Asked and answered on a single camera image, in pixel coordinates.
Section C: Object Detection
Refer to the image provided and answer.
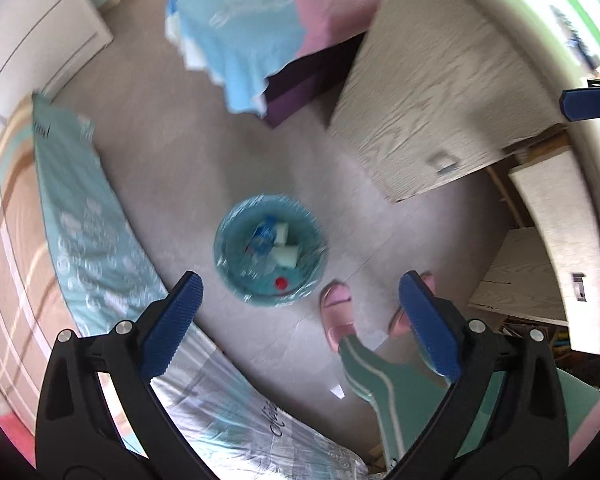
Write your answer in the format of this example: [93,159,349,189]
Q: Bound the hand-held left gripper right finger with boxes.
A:
[385,271,571,480]

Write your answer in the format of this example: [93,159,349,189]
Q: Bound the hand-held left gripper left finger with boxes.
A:
[34,271,204,480]

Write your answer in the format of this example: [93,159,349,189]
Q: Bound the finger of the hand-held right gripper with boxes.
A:
[559,79,600,122]

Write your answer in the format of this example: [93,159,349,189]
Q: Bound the trash bin with blue bag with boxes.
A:
[214,193,329,309]

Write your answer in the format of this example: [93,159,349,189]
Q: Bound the pink slipper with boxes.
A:
[387,271,433,336]
[320,282,356,353]

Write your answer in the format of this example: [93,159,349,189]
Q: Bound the green striped pants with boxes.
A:
[337,335,600,480]

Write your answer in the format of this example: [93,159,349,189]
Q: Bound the light wood cabinet panel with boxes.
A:
[467,227,571,328]

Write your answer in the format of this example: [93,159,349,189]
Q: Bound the teal printed blanket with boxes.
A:
[30,92,371,480]

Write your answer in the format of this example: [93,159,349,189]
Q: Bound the light wood cabinet door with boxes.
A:
[507,150,600,356]
[328,0,571,204]

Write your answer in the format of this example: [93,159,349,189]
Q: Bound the crushed clear plastic bottle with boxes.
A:
[247,216,281,257]

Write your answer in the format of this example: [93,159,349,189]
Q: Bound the beige striped bedsheet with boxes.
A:
[0,95,146,461]

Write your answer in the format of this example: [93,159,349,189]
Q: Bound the purple bed base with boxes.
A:
[265,30,368,131]

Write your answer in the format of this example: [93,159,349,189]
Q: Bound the blue and pink blanket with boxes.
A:
[165,0,396,115]

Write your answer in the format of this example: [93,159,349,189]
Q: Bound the white wardrobe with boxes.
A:
[0,0,115,111]

